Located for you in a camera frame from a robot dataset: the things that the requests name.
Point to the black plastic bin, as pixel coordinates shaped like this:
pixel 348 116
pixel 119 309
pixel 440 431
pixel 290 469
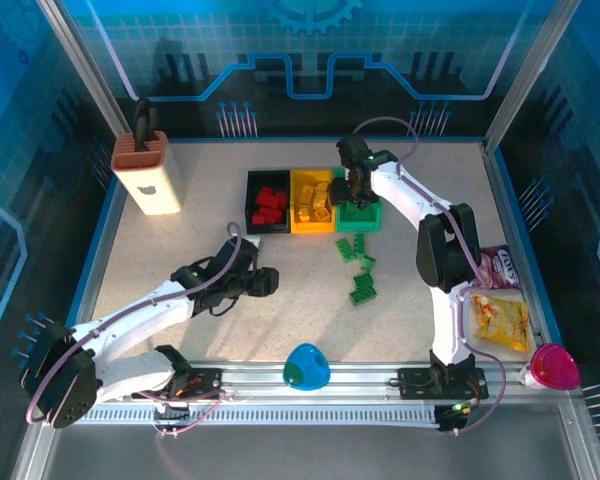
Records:
pixel 250 227

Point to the black controller board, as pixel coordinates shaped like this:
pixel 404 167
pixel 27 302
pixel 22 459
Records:
pixel 455 417

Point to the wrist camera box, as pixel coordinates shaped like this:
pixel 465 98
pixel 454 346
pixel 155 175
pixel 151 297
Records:
pixel 235 255
pixel 352 150

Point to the pink egg-shaped dome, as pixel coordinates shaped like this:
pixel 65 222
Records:
pixel 555 370

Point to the aluminium mounting rail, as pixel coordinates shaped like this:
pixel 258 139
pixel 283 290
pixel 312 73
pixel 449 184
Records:
pixel 365 380

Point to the white knife block, terracotta top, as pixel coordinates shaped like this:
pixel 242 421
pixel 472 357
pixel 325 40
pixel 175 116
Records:
pixel 150 185

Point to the yellow snack bag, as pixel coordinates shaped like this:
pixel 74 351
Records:
pixel 507 325

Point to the blue egg-shaped dome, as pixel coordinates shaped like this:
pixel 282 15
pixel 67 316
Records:
pixel 305 367

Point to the yellow lego brick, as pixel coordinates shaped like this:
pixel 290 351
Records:
pixel 304 215
pixel 306 194
pixel 323 216
pixel 322 186
pixel 322 200

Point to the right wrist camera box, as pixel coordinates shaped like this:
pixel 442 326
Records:
pixel 352 150

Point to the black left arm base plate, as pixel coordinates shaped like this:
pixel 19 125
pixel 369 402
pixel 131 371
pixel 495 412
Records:
pixel 205 380

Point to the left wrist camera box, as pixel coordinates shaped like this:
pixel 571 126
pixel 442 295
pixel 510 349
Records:
pixel 235 255

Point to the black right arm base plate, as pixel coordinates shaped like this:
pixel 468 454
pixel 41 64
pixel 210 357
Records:
pixel 412 382

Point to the aluminium frame post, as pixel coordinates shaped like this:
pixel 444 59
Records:
pixel 534 55
pixel 82 55

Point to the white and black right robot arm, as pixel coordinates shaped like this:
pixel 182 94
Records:
pixel 400 190

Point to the purple candy bag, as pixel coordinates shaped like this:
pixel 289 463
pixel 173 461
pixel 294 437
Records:
pixel 502 267

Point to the yellow plastic bin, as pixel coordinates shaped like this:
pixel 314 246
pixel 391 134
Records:
pixel 312 227

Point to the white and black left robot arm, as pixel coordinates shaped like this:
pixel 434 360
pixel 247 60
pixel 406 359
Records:
pixel 130 317

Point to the green plastic bin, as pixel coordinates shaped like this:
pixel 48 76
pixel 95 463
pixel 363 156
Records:
pixel 362 225

